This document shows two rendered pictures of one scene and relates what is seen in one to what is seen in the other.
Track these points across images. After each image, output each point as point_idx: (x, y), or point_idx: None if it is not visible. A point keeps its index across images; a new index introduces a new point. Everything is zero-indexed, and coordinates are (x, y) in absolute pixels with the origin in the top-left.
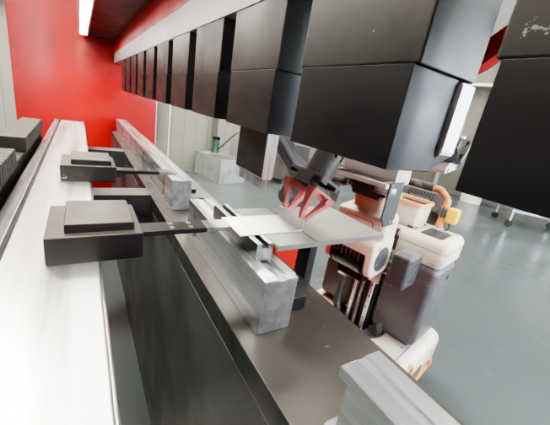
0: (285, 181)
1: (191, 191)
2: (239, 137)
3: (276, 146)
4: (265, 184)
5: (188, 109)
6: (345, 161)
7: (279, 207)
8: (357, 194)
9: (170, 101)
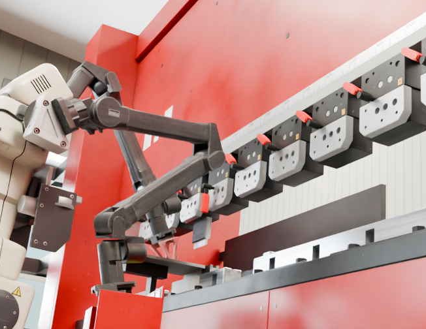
0: (178, 241)
1: (253, 271)
2: (211, 224)
3: (193, 228)
4: (194, 245)
5: (255, 202)
6: (50, 181)
7: (177, 257)
8: (14, 225)
9: (282, 189)
